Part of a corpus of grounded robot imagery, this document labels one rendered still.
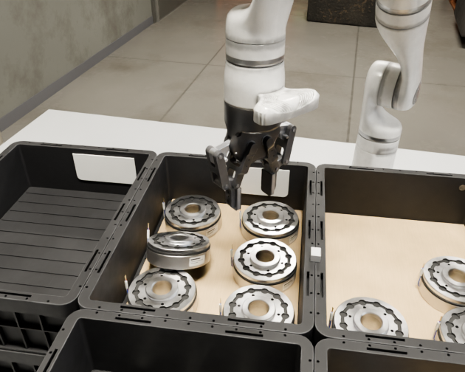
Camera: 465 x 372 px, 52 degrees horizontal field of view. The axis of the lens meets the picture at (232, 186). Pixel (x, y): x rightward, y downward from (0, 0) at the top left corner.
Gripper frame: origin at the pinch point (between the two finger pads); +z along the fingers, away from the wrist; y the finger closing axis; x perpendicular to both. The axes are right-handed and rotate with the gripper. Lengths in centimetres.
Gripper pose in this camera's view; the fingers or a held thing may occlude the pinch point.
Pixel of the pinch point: (251, 191)
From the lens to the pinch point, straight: 68.3
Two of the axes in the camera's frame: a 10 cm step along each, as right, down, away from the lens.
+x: 6.0, 4.4, -6.7
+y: -8.0, 3.3, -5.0
